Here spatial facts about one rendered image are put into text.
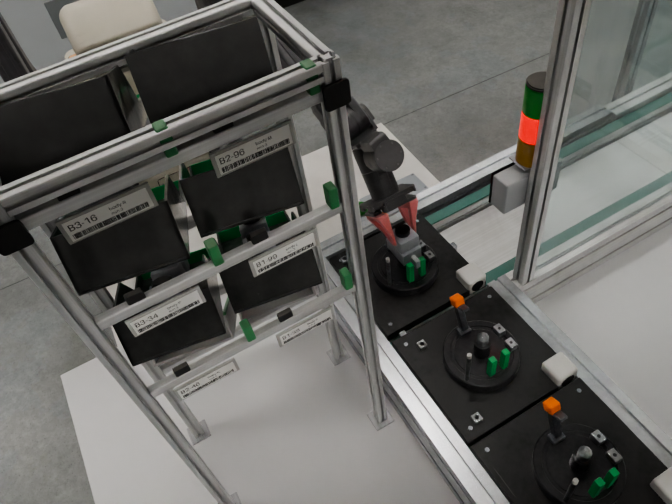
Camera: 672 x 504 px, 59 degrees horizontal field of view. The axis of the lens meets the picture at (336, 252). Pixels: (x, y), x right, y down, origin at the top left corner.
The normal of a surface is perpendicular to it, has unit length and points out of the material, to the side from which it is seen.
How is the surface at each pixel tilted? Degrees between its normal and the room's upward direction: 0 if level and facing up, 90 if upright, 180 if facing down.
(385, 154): 53
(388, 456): 0
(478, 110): 0
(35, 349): 0
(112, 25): 42
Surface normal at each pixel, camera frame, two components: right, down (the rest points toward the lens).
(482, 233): -0.12, -0.64
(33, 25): 0.45, 0.64
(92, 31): 0.22, -0.04
